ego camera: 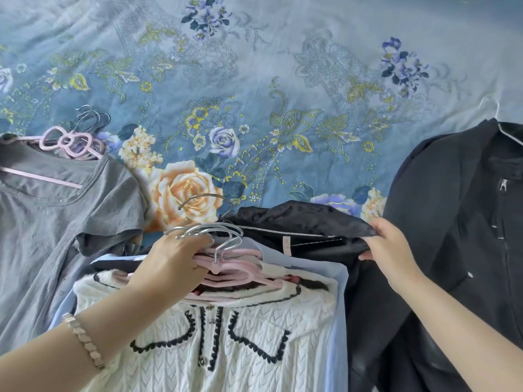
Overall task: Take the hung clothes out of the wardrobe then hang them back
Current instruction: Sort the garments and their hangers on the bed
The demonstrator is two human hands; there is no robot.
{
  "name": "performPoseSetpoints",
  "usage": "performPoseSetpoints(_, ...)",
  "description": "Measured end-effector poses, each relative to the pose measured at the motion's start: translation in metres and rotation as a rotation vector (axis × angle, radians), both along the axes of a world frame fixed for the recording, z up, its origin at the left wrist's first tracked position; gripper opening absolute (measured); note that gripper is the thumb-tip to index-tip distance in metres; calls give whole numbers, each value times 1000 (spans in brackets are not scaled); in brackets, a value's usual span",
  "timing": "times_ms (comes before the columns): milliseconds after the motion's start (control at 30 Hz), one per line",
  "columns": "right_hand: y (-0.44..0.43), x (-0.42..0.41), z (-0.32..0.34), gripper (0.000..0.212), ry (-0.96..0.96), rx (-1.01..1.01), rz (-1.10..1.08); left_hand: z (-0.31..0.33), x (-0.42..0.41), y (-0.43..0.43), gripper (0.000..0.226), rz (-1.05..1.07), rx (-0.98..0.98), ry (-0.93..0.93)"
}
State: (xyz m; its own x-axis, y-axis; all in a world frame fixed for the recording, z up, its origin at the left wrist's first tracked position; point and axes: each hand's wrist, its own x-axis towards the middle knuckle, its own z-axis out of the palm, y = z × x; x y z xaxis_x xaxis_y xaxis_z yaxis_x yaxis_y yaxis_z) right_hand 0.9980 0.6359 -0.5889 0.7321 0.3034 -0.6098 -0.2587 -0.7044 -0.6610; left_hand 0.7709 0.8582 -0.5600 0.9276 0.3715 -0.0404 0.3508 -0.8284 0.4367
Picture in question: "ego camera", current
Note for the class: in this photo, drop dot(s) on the person's left hand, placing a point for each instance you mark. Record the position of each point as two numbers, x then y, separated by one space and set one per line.
171 269

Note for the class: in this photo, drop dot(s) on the person's right hand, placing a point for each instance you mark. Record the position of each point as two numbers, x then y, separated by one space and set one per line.
394 257

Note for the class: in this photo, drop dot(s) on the pink plastic hanger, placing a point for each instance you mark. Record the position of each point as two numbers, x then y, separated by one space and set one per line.
245 253

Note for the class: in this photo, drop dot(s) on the black glossy jacket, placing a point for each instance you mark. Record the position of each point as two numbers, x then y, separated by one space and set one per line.
449 200

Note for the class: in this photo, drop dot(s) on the light blue shirt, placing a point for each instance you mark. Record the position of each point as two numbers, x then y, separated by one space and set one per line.
339 322

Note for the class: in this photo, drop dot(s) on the white knit cardigan black trim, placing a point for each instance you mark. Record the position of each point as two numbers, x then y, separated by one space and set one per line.
253 355

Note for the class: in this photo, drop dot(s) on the grey t-shirt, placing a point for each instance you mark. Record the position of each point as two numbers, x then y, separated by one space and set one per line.
49 232

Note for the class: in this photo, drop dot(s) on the pink bow hanger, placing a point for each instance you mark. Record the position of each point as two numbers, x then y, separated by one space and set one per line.
88 153
61 142

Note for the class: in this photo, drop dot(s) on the person's left forearm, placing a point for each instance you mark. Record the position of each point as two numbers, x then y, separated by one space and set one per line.
61 355

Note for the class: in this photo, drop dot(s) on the person's right forearm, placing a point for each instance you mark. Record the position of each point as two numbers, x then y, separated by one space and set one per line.
470 342

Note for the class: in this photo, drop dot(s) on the blue floral bed quilt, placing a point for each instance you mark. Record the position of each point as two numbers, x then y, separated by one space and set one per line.
265 57

